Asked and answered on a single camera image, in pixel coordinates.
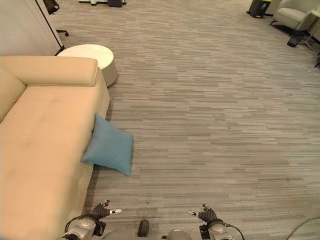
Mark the beige leather sofa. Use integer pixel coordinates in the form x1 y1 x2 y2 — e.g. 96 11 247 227
0 55 111 240

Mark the thin floor cable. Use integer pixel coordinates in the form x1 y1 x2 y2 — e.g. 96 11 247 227
286 216 320 240

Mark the dark robot foot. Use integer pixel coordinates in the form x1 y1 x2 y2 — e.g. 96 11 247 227
137 219 151 237

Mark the black office chair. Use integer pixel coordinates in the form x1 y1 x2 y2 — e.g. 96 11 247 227
41 0 70 37

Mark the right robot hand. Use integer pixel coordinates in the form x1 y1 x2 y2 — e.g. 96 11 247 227
187 203 218 223

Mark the cream armchair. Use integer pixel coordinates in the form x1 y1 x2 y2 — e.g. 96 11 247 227
269 6 317 32

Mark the round white side table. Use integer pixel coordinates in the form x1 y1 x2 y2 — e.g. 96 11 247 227
56 44 118 88

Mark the white partition panel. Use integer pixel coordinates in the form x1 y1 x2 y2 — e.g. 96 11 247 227
0 0 64 57

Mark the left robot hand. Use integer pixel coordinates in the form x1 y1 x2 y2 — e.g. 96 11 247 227
90 199 123 221

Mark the black cabinet with yellow top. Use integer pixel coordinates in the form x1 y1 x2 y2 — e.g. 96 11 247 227
246 0 274 19

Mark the black mesh basket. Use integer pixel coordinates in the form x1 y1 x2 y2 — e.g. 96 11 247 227
286 30 307 48

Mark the white small table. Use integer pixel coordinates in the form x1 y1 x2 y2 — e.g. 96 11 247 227
301 9 320 51

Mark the blue square cushion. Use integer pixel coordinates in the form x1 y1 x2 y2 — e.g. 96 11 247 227
80 113 134 176

